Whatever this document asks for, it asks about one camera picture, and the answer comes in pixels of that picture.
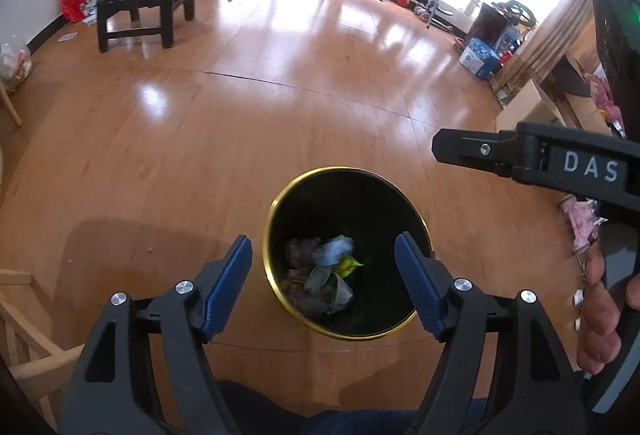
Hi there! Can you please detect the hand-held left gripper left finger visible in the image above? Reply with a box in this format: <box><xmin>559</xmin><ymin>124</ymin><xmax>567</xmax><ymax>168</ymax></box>
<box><xmin>59</xmin><ymin>235</ymin><xmax>253</xmax><ymax>435</ymax></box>

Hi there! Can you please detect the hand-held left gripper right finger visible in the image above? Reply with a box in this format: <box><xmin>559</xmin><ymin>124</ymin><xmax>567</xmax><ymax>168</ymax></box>
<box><xmin>394</xmin><ymin>231</ymin><xmax>586</xmax><ymax>435</ymax></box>

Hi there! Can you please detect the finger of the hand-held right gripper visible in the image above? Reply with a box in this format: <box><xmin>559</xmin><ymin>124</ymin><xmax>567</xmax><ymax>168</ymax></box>
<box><xmin>432</xmin><ymin>129</ymin><xmax>517</xmax><ymax>178</ymax></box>

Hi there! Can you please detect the black bin with gold rim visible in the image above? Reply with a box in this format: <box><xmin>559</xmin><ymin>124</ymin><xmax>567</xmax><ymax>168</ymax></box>
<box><xmin>262</xmin><ymin>167</ymin><xmax>435</xmax><ymax>341</ymax></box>

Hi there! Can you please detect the large green snack wrapper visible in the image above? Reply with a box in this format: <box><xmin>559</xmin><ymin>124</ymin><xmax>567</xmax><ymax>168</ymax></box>
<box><xmin>305</xmin><ymin>265</ymin><xmax>356</xmax><ymax>316</ymax></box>

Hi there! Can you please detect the blue grey wrapper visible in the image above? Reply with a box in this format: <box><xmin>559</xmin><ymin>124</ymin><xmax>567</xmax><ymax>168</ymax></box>
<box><xmin>312</xmin><ymin>237</ymin><xmax>356</xmax><ymax>266</ymax></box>

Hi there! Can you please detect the person's right hand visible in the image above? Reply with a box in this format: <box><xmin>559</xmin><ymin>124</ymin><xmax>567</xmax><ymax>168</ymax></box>
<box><xmin>576</xmin><ymin>245</ymin><xmax>640</xmax><ymax>373</ymax></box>

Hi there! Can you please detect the cardboard box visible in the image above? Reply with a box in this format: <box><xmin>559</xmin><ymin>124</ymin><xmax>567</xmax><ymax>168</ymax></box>
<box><xmin>497</xmin><ymin>55</ymin><xmax>617</xmax><ymax>136</ymax></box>

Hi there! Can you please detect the blue and white box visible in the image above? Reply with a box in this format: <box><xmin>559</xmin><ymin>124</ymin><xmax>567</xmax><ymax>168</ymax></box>
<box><xmin>459</xmin><ymin>37</ymin><xmax>503</xmax><ymax>80</ymax></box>

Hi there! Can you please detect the white sheer curtain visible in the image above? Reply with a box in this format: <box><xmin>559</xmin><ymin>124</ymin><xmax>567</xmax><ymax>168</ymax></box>
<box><xmin>500</xmin><ymin>0</ymin><xmax>618</xmax><ymax>86</ymax></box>

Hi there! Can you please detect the dark brown cabinet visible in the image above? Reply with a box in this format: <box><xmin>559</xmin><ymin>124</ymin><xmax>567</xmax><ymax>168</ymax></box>
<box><xmin>467</xmin><ymin>2</ymin><xmax>513</xmax><ymax>48</ymax></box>

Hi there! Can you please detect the light wooden chair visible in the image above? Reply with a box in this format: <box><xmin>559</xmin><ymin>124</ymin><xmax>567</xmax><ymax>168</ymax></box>
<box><xmin>0</xmin><ymin>267</ymin><xmax>86</xmax><ymax>431</ymax></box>

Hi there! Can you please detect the translucent plastic bag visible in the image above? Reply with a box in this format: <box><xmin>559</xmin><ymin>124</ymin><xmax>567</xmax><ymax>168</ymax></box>
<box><xmin>0</xmin><ymin>42</ymin><xmax>33</xmax><ymax>93</ymax></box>

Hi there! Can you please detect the red plastic bag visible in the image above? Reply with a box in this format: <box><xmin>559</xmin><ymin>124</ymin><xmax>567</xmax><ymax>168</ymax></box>
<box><xmin>62</xmin><ymin>0</ymin><xmax>103</xmax><ymax>23</ymax></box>

